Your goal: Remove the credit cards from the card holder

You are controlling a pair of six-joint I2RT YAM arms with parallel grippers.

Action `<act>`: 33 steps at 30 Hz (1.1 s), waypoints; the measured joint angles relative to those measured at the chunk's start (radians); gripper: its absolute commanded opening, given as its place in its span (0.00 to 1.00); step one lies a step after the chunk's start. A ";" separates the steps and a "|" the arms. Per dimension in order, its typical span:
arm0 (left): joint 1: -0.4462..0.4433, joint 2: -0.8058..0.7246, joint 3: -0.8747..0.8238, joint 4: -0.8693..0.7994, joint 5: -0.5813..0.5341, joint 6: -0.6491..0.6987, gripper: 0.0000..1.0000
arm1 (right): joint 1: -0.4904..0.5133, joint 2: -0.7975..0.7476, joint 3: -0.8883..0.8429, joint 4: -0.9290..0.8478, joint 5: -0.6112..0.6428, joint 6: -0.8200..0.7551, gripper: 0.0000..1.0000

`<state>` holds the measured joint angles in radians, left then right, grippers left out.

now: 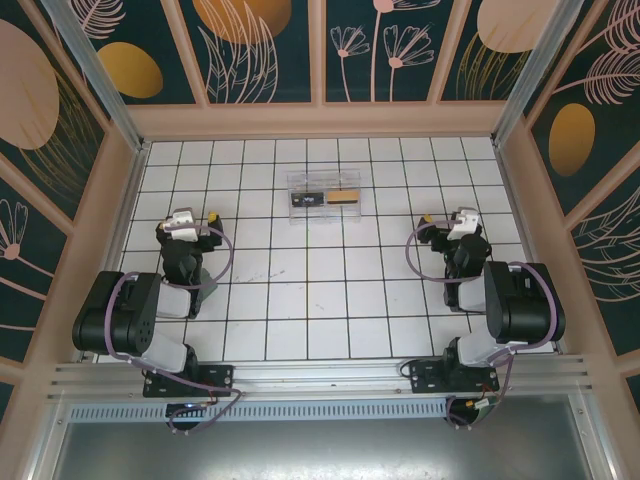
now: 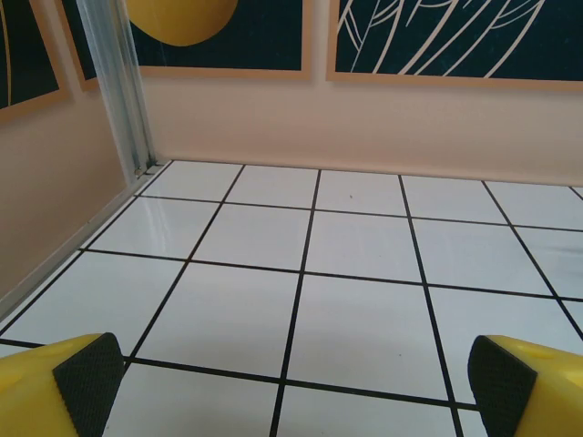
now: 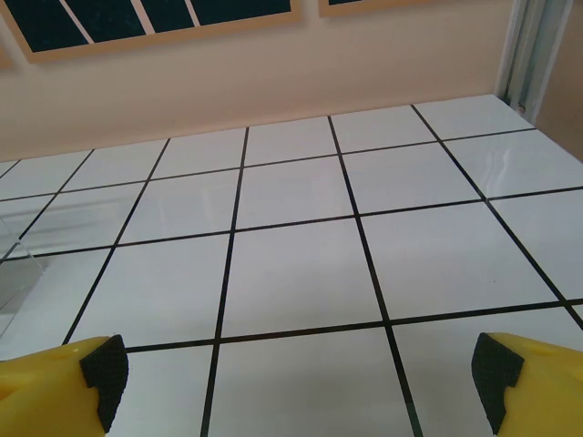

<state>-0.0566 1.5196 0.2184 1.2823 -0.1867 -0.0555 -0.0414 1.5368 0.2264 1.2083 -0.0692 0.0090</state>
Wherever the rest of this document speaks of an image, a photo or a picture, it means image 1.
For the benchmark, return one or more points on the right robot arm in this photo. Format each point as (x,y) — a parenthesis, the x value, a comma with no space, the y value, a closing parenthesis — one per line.
(520,305)

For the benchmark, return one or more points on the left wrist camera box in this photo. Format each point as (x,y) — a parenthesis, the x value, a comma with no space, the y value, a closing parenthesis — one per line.
(181,219)

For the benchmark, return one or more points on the aluminium frame post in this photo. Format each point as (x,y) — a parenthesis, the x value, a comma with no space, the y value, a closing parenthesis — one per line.
(103,85)
(535,75)

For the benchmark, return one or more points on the clear acrylic card organizer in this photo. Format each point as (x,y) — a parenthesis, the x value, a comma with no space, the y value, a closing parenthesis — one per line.
(325,215)

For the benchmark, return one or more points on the black Vip credit card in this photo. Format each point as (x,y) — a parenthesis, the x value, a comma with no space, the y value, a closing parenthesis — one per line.
(307,200)

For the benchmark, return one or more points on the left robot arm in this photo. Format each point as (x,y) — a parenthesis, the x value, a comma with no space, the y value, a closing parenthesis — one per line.
(120,310)

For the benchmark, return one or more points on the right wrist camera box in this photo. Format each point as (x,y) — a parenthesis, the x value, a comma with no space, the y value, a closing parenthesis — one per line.
(465,220)

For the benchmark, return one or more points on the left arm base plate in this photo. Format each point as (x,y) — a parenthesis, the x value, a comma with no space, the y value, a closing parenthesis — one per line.
(220,380)

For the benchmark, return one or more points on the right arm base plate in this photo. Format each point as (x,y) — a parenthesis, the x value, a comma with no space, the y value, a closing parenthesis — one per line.
(425,380)

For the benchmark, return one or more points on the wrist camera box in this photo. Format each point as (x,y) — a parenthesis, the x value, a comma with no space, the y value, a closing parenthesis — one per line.
(181,219)
(465,220)

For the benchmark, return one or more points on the aluminium mounting rail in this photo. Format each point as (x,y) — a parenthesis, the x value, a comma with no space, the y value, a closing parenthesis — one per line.
(320,375)

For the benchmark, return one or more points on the grey metal sheet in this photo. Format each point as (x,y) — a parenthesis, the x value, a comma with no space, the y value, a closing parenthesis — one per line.
(320,450)

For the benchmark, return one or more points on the gold credit card dark stripe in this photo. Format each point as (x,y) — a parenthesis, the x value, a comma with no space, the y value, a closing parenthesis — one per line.
(342,196)

